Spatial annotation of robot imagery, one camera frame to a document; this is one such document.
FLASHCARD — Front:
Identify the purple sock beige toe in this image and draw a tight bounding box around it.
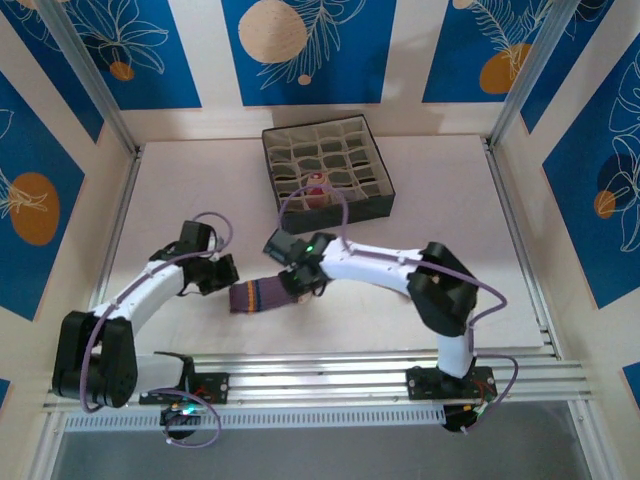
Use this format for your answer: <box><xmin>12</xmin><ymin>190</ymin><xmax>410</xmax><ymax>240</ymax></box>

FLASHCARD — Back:
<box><xmin>228</xmin><ymin>277</ymin><xmax>315</xmax><ymax>315</ymax></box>

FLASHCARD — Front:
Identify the beige sock red toe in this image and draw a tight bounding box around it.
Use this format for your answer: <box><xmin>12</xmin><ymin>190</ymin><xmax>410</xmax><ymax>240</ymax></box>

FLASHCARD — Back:
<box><xmin>304</xmin><ymin>171</ymin><xmax>332</xmax><ymax>212</ymax></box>

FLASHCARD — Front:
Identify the dark fabric sock organizer box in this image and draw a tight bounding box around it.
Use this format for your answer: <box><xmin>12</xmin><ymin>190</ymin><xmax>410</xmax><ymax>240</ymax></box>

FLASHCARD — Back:
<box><xmin>260</xmin><ymin>112</ymin><xmax>397</xmax><ymax>236</ymax></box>

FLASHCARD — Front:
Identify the black controller module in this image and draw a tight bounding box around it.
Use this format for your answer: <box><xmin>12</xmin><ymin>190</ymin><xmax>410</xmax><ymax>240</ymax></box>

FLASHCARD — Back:
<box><xmin>159</xmin><ymin>405</ymin><xmax>204</xmax><ymax>442</ymax></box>
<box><xmin>442</xmin><ymin>403</ymin><xmax>485</xmax><ymax>435</ymax></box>

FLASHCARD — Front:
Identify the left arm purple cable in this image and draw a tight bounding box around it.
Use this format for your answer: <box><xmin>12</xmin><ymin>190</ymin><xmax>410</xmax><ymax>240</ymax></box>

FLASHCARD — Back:
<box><xmin>79</xmin><ymin>210</ymin><xmax>235</xmax><ymax>447</ymax></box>

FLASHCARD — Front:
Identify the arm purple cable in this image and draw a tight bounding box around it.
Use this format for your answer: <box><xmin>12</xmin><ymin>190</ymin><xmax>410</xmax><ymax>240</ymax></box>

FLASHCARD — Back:
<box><xmin>79</xmin><ymin>210</ymin><xmax>235</xmax><ymax>447</ymax></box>
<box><xmin>277</xmin><ymin>184</ymin><xmax>519</xmax><ymax>436</ymax></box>

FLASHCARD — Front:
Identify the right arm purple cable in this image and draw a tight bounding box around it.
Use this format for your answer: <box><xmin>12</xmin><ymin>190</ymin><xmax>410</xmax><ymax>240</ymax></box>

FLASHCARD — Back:
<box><xmin>277</xmin><ymin>184</ymin><xmax>519</xmax><ymax>436</ymax></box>

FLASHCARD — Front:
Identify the aluminium table side rail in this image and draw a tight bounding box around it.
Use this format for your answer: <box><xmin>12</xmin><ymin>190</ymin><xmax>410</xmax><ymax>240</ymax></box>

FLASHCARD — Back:
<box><xmin>480</xmin><ymin>138</ymin><xmax>562</xmax><ymax>359</ymax></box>
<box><xmin>73</xmin><ymin>144</ymin><xmax>145</xmax><ymax>371</ymax></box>

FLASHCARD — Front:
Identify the aluminium mounting rail beam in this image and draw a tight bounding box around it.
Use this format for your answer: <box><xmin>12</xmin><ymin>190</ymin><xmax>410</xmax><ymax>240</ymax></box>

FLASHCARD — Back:
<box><xmin>42</xmin><ymin>351</ymin><xmax>599</xmax><ymax>414</ymax></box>

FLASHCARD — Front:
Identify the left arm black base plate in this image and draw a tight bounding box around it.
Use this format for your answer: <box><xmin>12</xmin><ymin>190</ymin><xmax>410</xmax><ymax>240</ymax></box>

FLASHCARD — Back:
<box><xmin>138</xmin><ymin>372</ymin><xmax>231</xmax><ymax>406</ymax></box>

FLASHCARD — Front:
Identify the white slotted cable duct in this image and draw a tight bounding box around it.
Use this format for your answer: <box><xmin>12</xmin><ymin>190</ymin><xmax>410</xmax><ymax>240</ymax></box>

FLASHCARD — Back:
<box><xmin>62</xmin><ymin>405</ymin><xmax>447</xmax><ymax>433</ymax></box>

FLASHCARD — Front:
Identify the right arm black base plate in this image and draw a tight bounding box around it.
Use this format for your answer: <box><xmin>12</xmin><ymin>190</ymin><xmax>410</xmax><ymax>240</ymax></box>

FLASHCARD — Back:
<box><xmin>405</xmin><ymin>366</ymin><xmax>499</xmax><ymax>401</ymax></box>

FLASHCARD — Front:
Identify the aluminium frame post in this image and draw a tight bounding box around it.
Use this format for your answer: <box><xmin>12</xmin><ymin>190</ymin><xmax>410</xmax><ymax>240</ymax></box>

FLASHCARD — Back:
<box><xmin>37</xmin><ymin>0</ymin><xmax>142</xmax><ymax>157</ymax></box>
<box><xmin>487</xmin><ymin>0</ymin><xmax>587</xmax><ymax>150</ymax></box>

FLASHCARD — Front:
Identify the aluminium frame leg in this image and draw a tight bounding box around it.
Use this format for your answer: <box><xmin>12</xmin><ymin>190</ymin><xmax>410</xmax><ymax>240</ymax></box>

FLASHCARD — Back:
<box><xmin>28</xmin><ymin>412</ymin><xmax>69</xmax><ymax>480</ymax></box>
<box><xmin>567</xmin><ymin>399</ymin><xmax>611</xmax><ymax>480</ymax></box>

